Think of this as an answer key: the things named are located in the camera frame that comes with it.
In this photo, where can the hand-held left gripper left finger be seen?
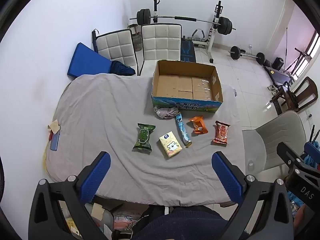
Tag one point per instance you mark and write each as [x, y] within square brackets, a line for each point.
[96, 177]

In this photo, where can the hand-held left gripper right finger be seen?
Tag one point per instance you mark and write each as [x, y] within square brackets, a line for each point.
[227, 177]

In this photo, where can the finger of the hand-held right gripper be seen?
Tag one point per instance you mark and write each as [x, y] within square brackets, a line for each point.
[287, 153]
[311, 148]

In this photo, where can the red snack packet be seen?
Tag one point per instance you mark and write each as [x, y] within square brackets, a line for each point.
[221, 133]

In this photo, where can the orange snack packet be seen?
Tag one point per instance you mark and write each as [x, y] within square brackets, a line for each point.
[198, 125]

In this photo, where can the green snack packet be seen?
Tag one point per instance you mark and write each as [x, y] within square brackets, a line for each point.
[143, 137]

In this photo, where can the long light blue packet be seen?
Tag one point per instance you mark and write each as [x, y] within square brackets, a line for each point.
[182, 130]

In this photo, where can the yellow tissue pack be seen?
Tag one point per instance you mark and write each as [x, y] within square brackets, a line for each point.
[170, 145]

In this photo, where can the purple cloth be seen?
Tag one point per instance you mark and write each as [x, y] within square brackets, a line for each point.
[165, 112]

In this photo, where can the cardboard box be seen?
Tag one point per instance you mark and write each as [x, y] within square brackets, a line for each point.
[185, 85]

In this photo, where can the black rods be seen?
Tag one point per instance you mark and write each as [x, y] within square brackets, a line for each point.
[317, 135]

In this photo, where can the grey plastic chair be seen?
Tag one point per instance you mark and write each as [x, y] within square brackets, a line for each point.
[280, 135]

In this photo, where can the grey plastic bin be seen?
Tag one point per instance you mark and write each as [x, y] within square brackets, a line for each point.
[105, 223]

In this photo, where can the dark wooden chair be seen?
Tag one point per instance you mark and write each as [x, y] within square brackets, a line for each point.
[303, 93]

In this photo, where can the blue phone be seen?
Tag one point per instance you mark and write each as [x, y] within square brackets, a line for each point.
[54, 141]

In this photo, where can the grey bed sheet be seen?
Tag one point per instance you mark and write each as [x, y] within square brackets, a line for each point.
[105, 120]

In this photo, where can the person's dark navy clothing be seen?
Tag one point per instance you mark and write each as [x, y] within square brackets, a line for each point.
[182, 223]

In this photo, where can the beige paper piece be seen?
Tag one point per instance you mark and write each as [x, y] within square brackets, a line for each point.
[53, 126]

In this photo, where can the black treadmill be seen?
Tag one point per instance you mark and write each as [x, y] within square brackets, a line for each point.
[280, 73]

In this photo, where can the black speaker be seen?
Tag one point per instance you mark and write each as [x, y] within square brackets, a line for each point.
[278, 63]

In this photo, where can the window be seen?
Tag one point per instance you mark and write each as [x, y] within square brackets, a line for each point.
[306, 55]

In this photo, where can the black exercise stand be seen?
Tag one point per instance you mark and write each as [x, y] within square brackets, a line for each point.
[286, 47]

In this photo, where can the dark blue cloth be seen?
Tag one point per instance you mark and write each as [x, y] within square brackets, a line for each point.
[121, 68]

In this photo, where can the small barbell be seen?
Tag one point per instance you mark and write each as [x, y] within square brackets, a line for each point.
[235, 52]

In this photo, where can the blue foam mat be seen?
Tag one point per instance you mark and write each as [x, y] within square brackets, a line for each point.
[87, 61]

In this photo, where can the black blue bench pad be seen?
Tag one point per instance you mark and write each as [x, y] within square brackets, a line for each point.
[187, 51]

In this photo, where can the white quilted chair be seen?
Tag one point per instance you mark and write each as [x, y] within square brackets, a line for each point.
[161, 42]
[115, 46]

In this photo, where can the brown jar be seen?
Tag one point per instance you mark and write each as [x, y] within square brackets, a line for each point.
[137, 42]

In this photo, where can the large barbell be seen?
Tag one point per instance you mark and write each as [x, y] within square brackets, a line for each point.
[223, 25]

